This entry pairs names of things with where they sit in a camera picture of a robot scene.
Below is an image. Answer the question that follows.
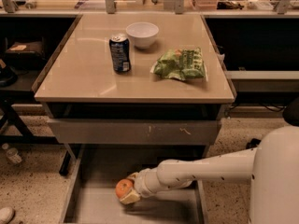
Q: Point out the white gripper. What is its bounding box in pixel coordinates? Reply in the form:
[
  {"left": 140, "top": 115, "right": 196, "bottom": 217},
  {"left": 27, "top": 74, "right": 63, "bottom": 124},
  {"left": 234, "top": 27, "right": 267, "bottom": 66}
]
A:
[{"left": 120, "top": 169, "right": 158, "bottom": 204}]

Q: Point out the orange fruit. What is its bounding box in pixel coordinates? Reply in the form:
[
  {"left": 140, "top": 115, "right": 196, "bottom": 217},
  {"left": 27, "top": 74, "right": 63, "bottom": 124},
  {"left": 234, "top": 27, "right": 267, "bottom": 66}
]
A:
[{"left": 115, "top": 179, "right": 134, "bottom": 199}]

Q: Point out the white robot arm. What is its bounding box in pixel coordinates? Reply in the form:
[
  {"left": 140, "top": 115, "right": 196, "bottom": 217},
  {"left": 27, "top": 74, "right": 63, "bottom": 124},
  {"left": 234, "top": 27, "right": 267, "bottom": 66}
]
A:
[{"left": 115, "top": 126, "right": 299, "bottom": 224}]

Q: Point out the open middle drawer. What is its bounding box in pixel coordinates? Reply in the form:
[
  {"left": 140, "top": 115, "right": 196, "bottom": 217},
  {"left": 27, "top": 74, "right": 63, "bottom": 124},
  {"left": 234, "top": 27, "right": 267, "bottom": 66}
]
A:
[{"left": 59, "top": 145, "right": 208, "bottom": 224}]

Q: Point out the closed top drawer front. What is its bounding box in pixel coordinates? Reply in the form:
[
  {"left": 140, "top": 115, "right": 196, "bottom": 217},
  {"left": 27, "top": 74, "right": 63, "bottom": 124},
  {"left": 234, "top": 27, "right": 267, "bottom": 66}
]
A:
[{"left": 48, "top": 119, "right": 221, "bottom": 146}]

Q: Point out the grey drawer cabinet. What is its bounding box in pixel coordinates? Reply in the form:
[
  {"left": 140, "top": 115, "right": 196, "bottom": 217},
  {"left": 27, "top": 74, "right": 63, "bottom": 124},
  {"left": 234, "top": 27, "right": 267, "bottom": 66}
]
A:
[{"left": 31, "top": 12, "right": 237, "bottom": 170}]

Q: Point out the clear plastic bottle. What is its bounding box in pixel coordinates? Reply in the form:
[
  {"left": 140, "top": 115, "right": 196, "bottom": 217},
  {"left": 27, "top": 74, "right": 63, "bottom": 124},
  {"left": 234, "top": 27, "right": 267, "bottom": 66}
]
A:
[{"left": 2, "top": 143, "right": 22, "bottom": 164}]

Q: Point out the white shoe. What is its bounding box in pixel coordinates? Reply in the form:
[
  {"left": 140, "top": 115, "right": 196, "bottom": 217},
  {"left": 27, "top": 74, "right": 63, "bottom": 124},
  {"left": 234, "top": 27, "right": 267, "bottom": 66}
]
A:
[{"left": 0, "top": 207, "right": 15, "bottom": 224}]

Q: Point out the green chip bag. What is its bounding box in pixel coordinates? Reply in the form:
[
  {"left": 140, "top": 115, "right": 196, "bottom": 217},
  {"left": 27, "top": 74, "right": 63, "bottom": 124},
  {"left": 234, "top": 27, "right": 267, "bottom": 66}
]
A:
[{"left": 150, "top": 47, "right": 206, "bottom": 81}]

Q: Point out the blue soda can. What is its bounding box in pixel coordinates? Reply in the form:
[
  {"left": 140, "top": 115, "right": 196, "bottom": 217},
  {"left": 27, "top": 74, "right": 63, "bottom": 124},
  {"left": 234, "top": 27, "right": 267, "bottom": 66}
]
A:
[{"left": 109, "top": 34, "right": 131, "bottom": 73}]

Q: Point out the white bowl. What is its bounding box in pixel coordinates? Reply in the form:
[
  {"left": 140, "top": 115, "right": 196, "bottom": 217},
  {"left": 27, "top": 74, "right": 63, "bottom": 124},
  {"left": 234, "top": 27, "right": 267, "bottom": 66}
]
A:
[{"left": 126, "top": 22, "right": 159, "bottom": 49}]

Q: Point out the black table leg frame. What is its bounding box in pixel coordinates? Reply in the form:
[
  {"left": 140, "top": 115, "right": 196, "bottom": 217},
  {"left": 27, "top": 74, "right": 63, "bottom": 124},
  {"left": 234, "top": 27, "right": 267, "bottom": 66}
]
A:
[{"left": 0, "top": 96, "right": 73, "bottom": 177}]

